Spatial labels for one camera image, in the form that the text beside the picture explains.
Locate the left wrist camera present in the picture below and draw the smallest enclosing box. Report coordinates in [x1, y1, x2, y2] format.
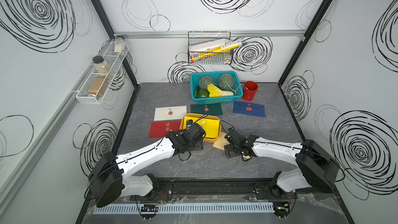
[186, 119, 194, 129]

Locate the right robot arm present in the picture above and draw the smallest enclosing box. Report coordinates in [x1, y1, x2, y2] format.
[224, 128, 340, 194]

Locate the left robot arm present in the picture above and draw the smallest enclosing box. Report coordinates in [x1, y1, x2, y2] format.
[88, 123, 206, 208]

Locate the white slotted cable duct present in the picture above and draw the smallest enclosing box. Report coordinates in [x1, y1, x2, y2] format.
[93, 202, 275, 215]

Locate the red envelope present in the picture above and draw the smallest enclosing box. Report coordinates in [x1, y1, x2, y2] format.
[148, 121, 180, 138]

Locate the right green melon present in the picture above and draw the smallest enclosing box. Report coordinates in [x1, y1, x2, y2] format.
[218, 74, 235, 90]

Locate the green melon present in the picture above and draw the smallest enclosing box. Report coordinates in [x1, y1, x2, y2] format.
[218, 74, 235, 90]
[199, 76, 215, 90]

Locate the dark green envelope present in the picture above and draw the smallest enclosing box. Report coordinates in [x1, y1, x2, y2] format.
[190, 104, 223, 116]

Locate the black wire wall basket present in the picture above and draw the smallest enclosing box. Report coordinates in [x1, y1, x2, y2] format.
[188, 31, 231, 65]

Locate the beige envelope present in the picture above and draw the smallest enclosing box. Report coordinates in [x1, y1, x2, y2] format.
[212, 132, 251, 160]

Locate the navy blue envelope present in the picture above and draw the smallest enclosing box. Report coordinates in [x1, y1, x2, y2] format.
[233, 101, 266, 118]

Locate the teal plastic basket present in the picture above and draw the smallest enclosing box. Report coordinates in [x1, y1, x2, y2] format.
[190, 71, 244, 105]

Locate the white wrap box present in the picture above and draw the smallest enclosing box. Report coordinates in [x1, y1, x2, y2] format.
[189, 38, 231, 52]

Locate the red cup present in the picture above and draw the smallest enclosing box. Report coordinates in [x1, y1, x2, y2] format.
[242, 81, 258, 101]

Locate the white wire wall shelf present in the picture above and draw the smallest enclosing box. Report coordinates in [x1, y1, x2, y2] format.
[76, 37, 129, 106]

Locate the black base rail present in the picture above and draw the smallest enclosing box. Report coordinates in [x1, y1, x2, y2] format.
[86, 178, 338, 201]

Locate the yellow white cabbage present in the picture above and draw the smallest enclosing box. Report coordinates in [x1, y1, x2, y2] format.
[207, 84, 235, 97]

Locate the yellow envelope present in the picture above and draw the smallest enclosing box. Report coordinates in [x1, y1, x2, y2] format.
[183, 116, 221, 140]

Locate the clear lid jar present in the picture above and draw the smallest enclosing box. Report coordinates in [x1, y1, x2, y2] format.
[114, 35, 125, 54]

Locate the white envelope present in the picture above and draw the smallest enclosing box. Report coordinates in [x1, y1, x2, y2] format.
[154, 106, 187, 121]

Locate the green pepper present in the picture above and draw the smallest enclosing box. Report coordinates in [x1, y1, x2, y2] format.
[195, 89, 210, 99]

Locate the left green melon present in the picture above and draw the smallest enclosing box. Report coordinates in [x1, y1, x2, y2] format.
[199, 76, 215, 90]

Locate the yellow storage box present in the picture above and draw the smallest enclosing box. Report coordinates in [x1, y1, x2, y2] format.
[179, 112, 222, 143]

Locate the black lid spice jar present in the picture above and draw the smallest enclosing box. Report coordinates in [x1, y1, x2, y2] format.
[92, 56, 110, 77]

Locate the brown block package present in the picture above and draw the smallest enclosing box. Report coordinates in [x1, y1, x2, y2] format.
[88, 77, 108, 97]

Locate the yellow foil roll box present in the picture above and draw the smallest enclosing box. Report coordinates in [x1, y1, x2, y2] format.
[189, 41, 241, 64]

